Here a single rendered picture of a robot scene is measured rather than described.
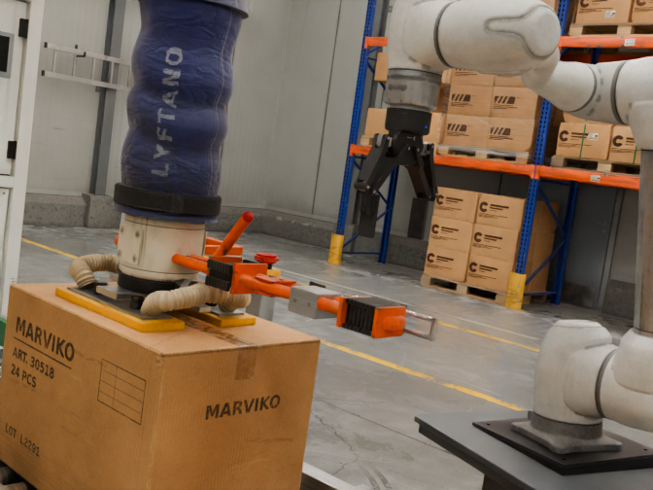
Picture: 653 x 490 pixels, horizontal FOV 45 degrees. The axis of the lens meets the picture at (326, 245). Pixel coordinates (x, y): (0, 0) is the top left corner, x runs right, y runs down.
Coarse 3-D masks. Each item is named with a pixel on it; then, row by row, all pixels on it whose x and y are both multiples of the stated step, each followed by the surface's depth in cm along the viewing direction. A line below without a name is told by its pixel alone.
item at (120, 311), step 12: (60, 288) 173; (72, 288) 172; (72, 300) 169; (84, 300) 166; (96, 300) 165; (108, 300) 165; (120, 300) 166; (132, 300) 160; (96, 312) 162; (108, 312) 159; (120, 312) 158; (132, 312) 157; (132, 324) 153; (144, 324) 151; (156, 324) 153; (168, 324) 155; (180, 324) 157
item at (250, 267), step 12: (216, 264) 152; (228, 264) 149; (240, 264) 150; (252, 264) 152; (264, 264) 154; (216, 276) 153; (228, 276) 150; (228, 288) 150; (240, 288) 151; (252, 288) 153
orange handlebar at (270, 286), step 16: (208, 240) 200; (176, 256) 164; (192, 256) 167; (256, 288) 147; (272, 288) 144; (288, 288) 142; (320, 304) 136; (336, 304) 134; (384, 320) 127; (400, 320) 128
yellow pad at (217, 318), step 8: (208, 304) 174; (216, 304) 175; (184, 312) 173; (192, 312) 171; (200, 312) 170; (208, 312) 170; (216, 312) 168; (224, 312) 170; (232, 312) 171; (240, 312) 172; (208, 320) 168; (216, 320) 166; (224, 320) 166; (232, 320) 167; (240, 320) 169; (248, 320) 171
